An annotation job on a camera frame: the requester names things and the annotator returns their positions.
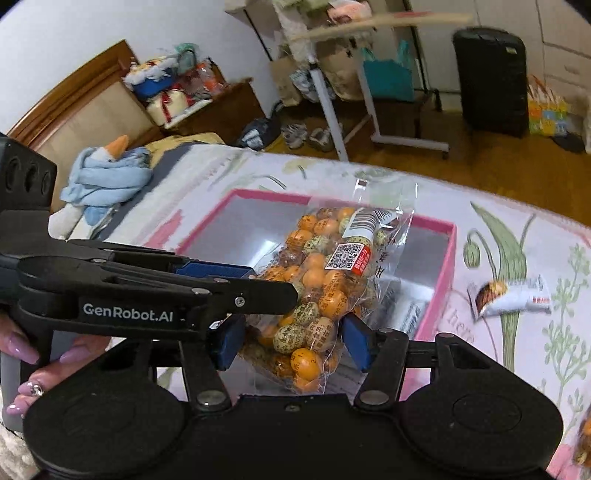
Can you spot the white drawer cabinet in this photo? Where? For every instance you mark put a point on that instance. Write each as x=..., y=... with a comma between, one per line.
x=568, y=50

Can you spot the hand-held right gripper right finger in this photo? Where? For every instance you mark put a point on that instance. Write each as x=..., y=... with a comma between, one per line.
x=355, y=344

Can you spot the blue white stuffed bag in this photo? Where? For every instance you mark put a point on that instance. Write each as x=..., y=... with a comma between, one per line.
x=152, y=78

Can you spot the cream gift box red ribbon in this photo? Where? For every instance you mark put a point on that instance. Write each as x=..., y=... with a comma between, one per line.
x=175, y=104

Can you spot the white blue patterned bag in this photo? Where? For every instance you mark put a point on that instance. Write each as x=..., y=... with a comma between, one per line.
x=308, y=81

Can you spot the wooden top rolling table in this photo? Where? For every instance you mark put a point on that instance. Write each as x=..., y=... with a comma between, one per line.
x=332, y=106

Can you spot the grey yellow bedding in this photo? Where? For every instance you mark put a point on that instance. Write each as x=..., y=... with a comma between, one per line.
x=184, y=157

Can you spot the black round object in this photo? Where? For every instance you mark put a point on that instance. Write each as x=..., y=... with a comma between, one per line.
x=570, y=144

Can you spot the wooden nightstand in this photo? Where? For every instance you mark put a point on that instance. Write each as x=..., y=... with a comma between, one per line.
x=226, y=108

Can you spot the white snack bar packet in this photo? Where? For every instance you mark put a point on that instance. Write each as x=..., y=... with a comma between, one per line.
x=517, y=297
x=408, y=316

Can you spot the floral printed bedsheet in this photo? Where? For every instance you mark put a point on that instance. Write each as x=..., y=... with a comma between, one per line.
x=508, y=230

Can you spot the black suitcase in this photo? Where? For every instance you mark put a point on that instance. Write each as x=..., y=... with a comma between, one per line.
x=491, y=78

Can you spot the blue plush toy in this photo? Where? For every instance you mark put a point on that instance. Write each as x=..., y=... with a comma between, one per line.
x=106, y=170

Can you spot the black bag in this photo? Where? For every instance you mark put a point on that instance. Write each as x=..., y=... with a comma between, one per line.
x=258, y=133

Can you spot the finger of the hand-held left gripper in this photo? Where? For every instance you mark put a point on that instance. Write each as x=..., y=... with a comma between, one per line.
x=258, y=295
x=212, y=270

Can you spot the white fluffy post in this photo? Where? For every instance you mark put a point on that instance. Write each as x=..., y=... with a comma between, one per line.
x=293, y=30

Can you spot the red bag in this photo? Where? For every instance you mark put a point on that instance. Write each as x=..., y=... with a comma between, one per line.
x=210, y=78

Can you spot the pink cardboard box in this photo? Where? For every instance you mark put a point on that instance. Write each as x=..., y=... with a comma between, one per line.
x=438, y=286

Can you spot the person's left hand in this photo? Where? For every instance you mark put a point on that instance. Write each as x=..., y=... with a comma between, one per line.
x=69, y=357

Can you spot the pink tissue box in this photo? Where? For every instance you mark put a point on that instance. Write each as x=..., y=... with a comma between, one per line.
x=346, y=11

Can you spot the colourful gift bag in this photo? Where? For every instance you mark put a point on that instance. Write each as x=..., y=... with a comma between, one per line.
x=547, y=113

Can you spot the teal shopping bag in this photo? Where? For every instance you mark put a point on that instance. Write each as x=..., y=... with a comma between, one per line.
x=388, y=76

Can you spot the grey sneaker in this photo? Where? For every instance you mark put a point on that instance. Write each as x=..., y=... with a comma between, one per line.
x=324, y=138
x=294, y=134

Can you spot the clear bag of coated peanuts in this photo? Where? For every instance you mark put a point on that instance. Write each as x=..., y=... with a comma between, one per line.
x=314, y=277

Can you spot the brown paper bag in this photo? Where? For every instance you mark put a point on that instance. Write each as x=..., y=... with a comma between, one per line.
x=282, y=83
x=341, y=74

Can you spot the cream orange snack packet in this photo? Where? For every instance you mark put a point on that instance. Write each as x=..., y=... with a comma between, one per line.
x=582, y=443

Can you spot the wooden headboard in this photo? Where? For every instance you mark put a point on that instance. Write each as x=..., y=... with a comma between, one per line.
x=78, y=110

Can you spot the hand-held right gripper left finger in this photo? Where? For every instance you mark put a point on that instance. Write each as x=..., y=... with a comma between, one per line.
x=228, y=344

